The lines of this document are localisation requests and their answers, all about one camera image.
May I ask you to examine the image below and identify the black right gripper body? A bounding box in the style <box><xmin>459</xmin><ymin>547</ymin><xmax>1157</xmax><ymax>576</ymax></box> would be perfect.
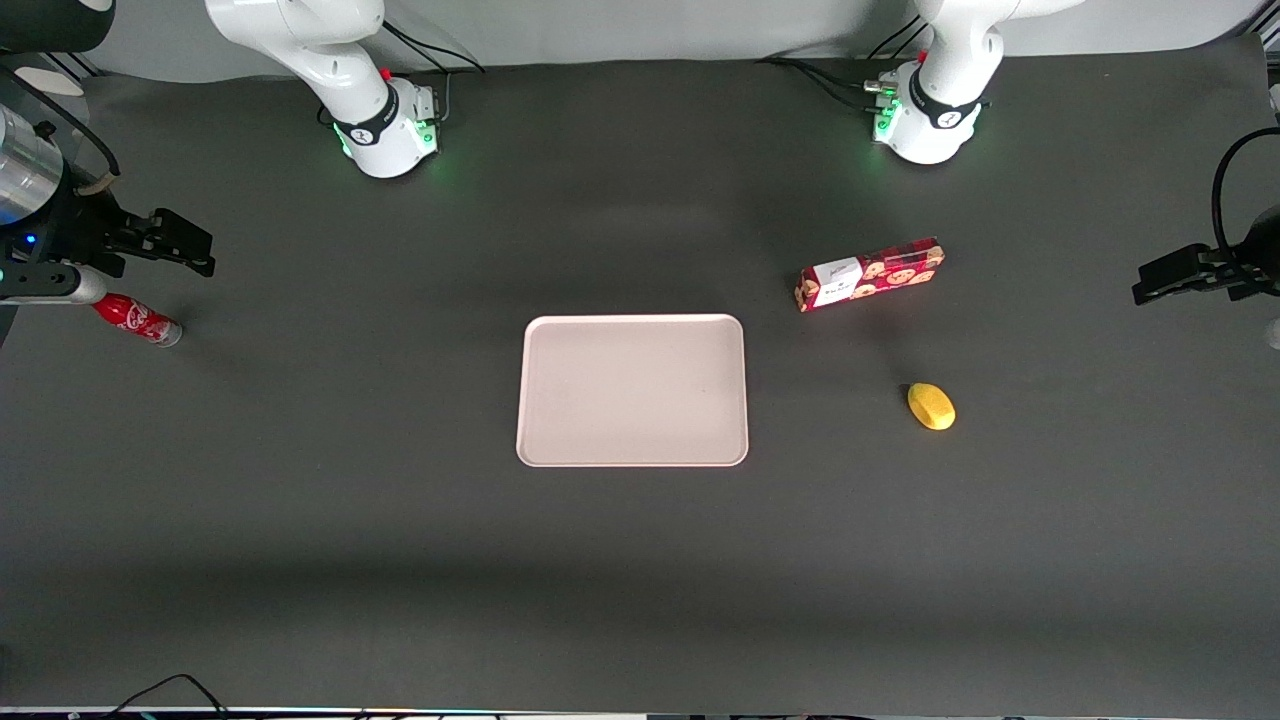
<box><xmin>0</xmin><ymin>186</ymin><xmax>133</xmax><ymax>301</ymax></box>

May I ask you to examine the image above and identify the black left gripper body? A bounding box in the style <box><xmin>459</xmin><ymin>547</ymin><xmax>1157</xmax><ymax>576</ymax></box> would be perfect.
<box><xmin>1212</xmin><ymin>205</ymin><xmax>1280</xmax><ymax>302</ymax></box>

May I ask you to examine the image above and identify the red coke bottle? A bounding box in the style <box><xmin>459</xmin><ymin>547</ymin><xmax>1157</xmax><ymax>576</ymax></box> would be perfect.
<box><xmin>92</xmin><ymin>293</ymin><xmax>184</xmax><ymax>348</ymax></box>

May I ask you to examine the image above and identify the pale pink rectangular tray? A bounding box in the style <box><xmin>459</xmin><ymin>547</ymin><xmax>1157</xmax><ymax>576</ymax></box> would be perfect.
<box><xmin>515</xmin><ymin>314</ymin><xmax>750</xmax><ymax>468</ymax></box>

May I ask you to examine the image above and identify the white oval disc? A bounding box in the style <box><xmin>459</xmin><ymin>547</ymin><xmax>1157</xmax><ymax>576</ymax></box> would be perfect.
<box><xmin>13</xmin><ymin>65</ymin><xmax>87</xmax><ymax>99</ymax></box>

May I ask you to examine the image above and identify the yellow lemon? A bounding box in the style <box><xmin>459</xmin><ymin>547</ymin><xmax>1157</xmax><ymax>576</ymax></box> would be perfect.
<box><xmin>907</xmin><ymin>382</ymin><xmax>957</xmax><ymax>432</ymax></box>

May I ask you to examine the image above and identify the red cookie box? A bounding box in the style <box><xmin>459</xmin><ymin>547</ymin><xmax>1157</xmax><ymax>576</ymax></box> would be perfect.
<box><xmin>795</xmin><ymin>236</ymin><xmax>947</xmax><ymax>314</ymax></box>

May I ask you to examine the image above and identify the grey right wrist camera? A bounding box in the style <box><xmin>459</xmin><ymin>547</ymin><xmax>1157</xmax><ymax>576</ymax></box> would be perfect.
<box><xmin>0</xmin><ymin>264</ymin><xmax>108</xmax><ymax>307</ymax></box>

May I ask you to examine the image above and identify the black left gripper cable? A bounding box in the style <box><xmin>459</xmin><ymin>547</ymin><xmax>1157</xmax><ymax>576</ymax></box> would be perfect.
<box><xmin>1211</xmin><ymin>127</ymin><xmax>1280</xmax><ymax>263</ymax></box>

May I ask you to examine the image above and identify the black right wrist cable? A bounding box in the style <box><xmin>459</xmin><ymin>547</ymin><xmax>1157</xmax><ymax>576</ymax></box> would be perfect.
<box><xmin>0</xmin><ymin>62</ymin><xmax>123</xmax><ymax>197</ymax></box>

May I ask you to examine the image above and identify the black right arm base cable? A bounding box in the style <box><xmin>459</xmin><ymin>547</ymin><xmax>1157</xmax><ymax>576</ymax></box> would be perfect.
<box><xmin>378</xmin><ymin>20</ymin><xmax>488</xmax><ymax>125</ymax></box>

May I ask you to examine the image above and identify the black arm base cable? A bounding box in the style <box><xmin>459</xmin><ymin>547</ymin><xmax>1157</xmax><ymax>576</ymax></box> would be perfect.
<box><xmin>378</xmin><ymin>20</ymin><xmax>488</xmax><ymax>125</ymax></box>
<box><xmin>758</xmin><ymin>14</ymin><xmax>936</xmax><ymax>113</ymax></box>

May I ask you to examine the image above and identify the black left arm base cable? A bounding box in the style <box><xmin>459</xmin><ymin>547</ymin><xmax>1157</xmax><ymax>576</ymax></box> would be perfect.
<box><xmin>758</xmin><ymin>14</ymin><xmax>936</xmax><ymax>113</ymax></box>

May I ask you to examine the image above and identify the black cable at table edge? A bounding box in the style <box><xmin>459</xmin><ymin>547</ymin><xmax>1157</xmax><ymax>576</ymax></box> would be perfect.
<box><xmin>100</xmin><ymin>673</ymin><xmax>233</xmax><ymax>720</ymax></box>

